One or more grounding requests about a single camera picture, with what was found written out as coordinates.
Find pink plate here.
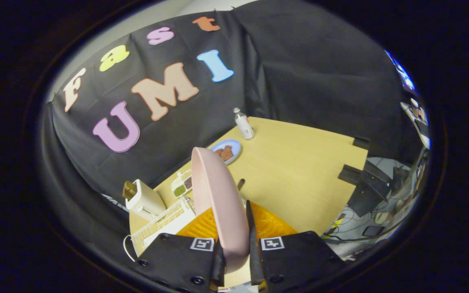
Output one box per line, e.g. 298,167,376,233
191,147,251,274

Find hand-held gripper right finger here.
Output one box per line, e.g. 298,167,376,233
245,199,346,291

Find brown bread in toaster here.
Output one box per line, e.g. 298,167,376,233
122,181,137,200

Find white divided seed dish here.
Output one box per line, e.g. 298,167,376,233
171,170,193,198

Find white wire dish rack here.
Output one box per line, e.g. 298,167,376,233
123,195,196,262

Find blue plate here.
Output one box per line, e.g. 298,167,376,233
210,139,242,165

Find clear plastic bottle white label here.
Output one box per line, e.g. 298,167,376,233
233,107,255,140

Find lit computer screen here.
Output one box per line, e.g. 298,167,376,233
385,50,416,93

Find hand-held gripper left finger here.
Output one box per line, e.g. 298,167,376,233
136,207,227,293

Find white toaster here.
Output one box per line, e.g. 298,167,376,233
125,179,167,222

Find black table leg frame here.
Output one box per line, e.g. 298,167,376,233
346,161,394,218

